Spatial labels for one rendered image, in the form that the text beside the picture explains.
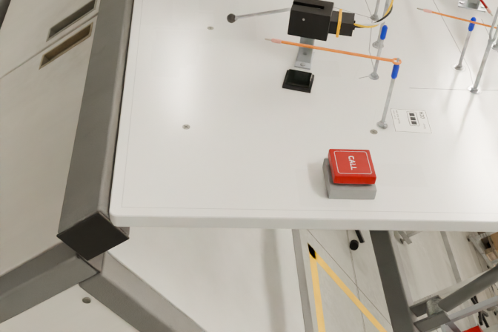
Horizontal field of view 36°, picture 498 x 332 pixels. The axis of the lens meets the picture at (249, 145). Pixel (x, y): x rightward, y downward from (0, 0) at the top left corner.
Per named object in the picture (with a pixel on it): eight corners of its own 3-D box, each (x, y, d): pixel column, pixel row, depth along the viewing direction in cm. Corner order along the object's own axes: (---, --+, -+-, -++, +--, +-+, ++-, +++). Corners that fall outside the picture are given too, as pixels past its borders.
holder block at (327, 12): (291, 19, 110) (295, -5, 108) (330, 26, 110) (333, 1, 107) (287, 35, 107) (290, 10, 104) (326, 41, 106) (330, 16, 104)
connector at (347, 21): (320, 21, 109) (321, 9, 107) (354, 26, 108) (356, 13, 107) (319, 32, 106) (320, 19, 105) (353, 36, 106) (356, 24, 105)
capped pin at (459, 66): (462, 71, 112) (478, 21, 107) (452, 68, 113) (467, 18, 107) (464, 66, 113) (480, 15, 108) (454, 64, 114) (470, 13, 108)
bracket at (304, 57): (299, 50, 113) (302, 21, 110) (314, 52, 113) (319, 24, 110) (293, 67, 110) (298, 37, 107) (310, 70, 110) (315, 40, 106)
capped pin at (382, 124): (374, 122, 101) (390, 55, 94) (384, 121, 102) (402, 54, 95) (378, 129, 100) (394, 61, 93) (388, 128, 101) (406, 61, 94)
